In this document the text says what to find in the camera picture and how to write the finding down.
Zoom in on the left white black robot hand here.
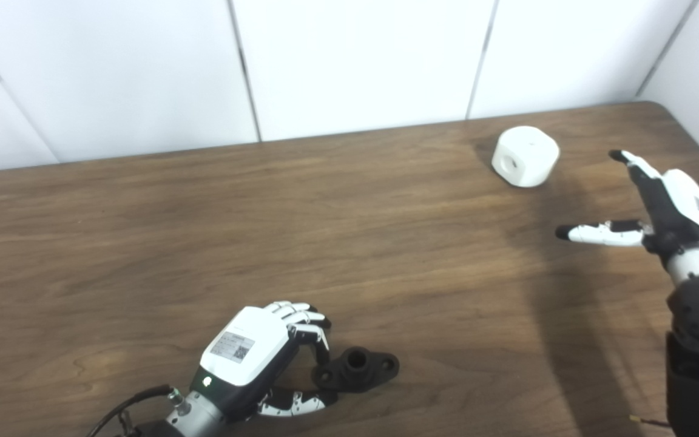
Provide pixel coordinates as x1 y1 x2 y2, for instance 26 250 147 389
188 300 339 424

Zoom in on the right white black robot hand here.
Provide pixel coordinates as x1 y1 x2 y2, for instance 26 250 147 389
555 149 699 263

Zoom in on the black flanged holder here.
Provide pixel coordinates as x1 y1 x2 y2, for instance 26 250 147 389
311 346 400 394

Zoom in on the round white plastic piece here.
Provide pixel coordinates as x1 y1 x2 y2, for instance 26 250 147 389
491 125 561 189

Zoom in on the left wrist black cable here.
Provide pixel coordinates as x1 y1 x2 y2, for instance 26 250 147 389
86 384 175 437

